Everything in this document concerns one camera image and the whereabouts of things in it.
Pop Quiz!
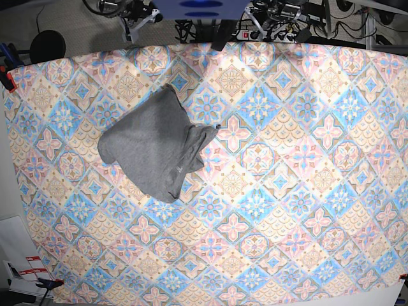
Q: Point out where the grey T-shirt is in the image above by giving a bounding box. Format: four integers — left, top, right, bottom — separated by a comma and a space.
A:
98, 84, 219, 203

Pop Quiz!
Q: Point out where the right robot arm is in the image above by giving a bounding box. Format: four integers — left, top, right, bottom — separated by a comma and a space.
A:
82, 0, 163, 23

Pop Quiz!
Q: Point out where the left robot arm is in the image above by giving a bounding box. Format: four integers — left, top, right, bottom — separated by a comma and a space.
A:
245, 0, 309, 31

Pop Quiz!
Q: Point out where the patterned tile tablecloth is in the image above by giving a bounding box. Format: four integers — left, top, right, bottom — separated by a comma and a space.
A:
1, 43, 407, 305

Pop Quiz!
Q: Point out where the white power strip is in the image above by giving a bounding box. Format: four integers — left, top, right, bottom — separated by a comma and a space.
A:
235, 29, 298, 43

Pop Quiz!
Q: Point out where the black round weight disc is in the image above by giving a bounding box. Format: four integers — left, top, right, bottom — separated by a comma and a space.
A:
29, 30, 66, 64

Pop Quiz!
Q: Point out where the blue spring clamp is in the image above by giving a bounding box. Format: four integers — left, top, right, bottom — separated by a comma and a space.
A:
36, 278, 64, 291

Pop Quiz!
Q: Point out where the red and black clamp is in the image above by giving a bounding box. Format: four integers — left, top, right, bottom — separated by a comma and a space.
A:
0, 66, 17, 93

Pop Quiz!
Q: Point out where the white box with red labels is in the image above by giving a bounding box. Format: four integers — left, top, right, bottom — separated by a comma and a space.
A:
3, 260, 52, 297

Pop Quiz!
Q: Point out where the orange clamp at right edge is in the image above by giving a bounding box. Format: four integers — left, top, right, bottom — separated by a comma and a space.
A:
399, 273, 408, 281

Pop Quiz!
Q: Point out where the black centre post clamp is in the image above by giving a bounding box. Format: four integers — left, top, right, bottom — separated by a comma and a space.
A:
211, 20, 237, 52

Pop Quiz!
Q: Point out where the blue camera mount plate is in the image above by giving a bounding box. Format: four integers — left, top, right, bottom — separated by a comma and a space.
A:
152, 0, 250, 20

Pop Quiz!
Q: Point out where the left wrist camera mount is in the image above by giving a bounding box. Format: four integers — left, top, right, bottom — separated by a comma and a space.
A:
244, 4, 302, 40

